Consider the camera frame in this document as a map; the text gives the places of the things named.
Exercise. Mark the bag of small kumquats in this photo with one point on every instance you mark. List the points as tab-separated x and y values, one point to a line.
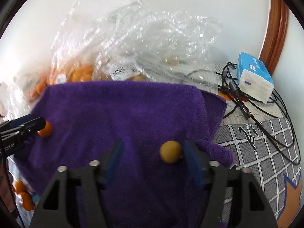
71	72

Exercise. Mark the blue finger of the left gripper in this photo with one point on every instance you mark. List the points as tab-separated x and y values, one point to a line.
21	120

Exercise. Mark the blue tissue pack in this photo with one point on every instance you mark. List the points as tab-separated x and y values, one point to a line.
253	77

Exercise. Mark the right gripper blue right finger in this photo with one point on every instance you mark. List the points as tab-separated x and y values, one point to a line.
196	162

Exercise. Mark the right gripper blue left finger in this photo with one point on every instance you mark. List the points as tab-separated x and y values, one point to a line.
111	161

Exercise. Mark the small tan longan fruit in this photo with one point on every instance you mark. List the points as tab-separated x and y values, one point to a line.
170	152

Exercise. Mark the clear bag of fruits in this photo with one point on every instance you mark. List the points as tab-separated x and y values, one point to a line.
20	96

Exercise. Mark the orange tangerine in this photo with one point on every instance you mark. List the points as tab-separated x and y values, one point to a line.
47	131
27	202
19	187

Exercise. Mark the large clear plastic bag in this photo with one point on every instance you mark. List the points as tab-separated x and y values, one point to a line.
134	43

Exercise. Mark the purple towel-covered tray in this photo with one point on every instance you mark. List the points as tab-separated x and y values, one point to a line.
88	118

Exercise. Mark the brown wooden door frame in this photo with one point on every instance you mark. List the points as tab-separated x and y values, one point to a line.
275	34

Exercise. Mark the grey checked tablecloth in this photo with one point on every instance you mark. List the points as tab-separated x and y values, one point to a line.
256	161

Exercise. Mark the person's left hand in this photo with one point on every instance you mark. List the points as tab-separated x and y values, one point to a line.
5	189

